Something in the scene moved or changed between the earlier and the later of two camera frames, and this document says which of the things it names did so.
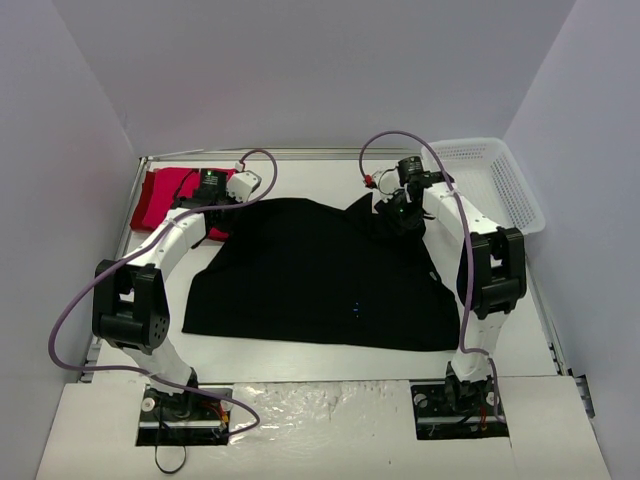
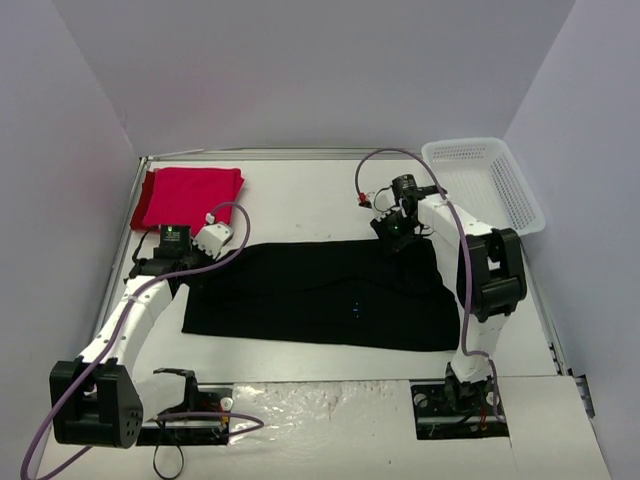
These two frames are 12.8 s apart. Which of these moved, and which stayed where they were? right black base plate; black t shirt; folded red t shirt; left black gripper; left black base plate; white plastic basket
Moved: black t shirt; left black gripper
Stayed: white plastic basket; right black base plate; folded red t shirt; left black base plate
